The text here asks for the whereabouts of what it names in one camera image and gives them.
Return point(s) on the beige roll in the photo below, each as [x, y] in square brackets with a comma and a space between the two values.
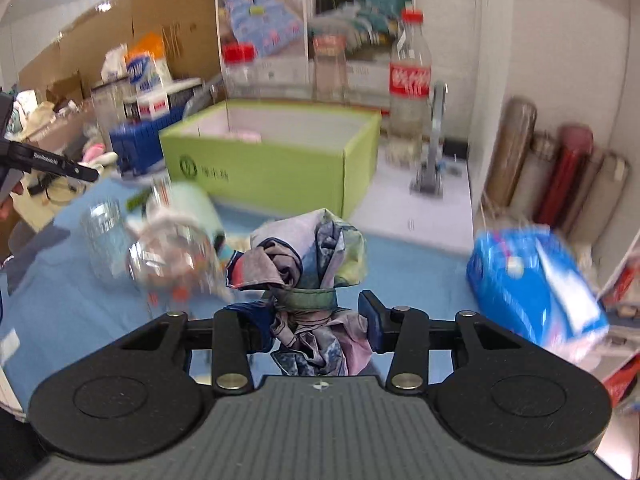
[600, 200]

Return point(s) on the clear glass jar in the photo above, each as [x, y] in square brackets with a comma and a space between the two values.
[102, 242]

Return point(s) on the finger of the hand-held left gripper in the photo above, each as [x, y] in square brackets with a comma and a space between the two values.
[47, 160]

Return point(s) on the blue plastic crate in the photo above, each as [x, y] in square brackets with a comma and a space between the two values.
[140, 142]

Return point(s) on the green cardboard box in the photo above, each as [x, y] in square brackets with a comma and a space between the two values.
[280, 165]

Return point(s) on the grey metal clamp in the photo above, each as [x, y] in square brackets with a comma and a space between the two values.
[432, 160]

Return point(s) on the clear jar with red lid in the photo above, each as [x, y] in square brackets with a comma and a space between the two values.
[240, 72]

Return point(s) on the blue bedding package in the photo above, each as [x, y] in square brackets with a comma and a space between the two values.
[260, 15]

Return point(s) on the pink and white plush toy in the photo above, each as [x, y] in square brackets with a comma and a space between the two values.
[97, 155]

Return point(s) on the red roll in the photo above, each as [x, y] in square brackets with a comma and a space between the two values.
[567, 180]

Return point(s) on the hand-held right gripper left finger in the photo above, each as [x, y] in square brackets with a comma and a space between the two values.
[252, 329]

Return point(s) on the mint green cloth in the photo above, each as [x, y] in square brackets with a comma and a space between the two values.
[192, 205]

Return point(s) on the crushed clear plastic bottle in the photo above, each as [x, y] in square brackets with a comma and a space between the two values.
[170, 265]

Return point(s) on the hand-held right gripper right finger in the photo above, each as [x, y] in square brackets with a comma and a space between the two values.
[371, 316]

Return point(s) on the blue table cloth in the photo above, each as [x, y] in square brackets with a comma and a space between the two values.
[65, 300]

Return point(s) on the white and blue paper pack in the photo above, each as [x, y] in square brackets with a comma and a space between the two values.
[147, 82]

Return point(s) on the teal bedding package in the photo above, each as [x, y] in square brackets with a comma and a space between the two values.
[365, 10]

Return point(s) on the brown cardboard panel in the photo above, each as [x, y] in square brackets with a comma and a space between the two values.
[175, 10]

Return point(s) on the blue tissue pack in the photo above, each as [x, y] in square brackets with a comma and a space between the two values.
[530, 285]

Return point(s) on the red label cola bottle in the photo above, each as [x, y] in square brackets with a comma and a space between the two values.
[410, 85]

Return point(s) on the clear jar with red label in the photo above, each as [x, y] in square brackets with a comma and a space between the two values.
[329, 72]

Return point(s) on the patterned cloth bundle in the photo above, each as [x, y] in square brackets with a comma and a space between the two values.
[305, 260]

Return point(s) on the brown roll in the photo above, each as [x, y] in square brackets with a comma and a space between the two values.
[510, 150]

